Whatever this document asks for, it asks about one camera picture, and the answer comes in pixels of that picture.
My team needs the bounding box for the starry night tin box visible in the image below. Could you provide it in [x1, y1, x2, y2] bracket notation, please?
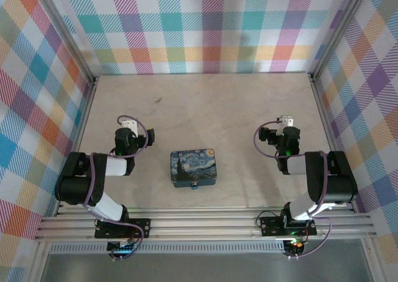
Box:
[170, 148, 220, 189]

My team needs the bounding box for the plaid cloth backdrop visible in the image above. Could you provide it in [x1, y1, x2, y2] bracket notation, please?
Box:
[46, 0, 355, 76]
[313, 0, 398, 282]
[0, 0, 91, 282]

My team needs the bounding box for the grey metal panel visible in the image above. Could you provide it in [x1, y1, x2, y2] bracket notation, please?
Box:
[40, 239, 374, 282]

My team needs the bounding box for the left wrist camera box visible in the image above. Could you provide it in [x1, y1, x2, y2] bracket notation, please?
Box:
[120, 117, 139, 137]

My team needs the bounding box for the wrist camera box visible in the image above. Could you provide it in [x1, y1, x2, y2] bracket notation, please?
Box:
[120, 117, 139, 137]
[277, 114, 295, 130]

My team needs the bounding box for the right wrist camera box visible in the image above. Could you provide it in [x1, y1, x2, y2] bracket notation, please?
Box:
[277, 114, 295, 130]

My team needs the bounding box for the aluminium side rail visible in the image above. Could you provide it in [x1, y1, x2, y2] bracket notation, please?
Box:
[308, 73, 358, 212]
[54, 76, 100, 217]

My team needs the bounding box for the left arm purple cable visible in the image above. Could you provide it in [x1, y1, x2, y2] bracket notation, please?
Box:
[83, 114, 148, 260]

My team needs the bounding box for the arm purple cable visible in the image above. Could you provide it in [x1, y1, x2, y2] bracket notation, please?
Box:
[83, 114, 148, 260]
[253, 123, 332, 260]

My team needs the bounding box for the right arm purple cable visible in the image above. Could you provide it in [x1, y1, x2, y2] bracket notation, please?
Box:
[253, 123, 332, 260]

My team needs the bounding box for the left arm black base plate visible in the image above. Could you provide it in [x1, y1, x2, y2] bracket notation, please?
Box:
[95, 218, 152, 239]

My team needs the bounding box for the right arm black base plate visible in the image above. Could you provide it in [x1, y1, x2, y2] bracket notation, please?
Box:
[259, 216, 318, 237]

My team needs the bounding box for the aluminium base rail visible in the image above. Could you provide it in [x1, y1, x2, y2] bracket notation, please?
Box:
[34, 206, 379, 242]

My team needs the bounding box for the slotted grey cable duct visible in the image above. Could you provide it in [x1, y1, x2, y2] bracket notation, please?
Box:
[49, 243, 287, 254]

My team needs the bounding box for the aluminium corner post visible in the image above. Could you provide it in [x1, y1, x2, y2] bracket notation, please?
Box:
[30, 0, 98, 84]
[308, 0, 374, 81]

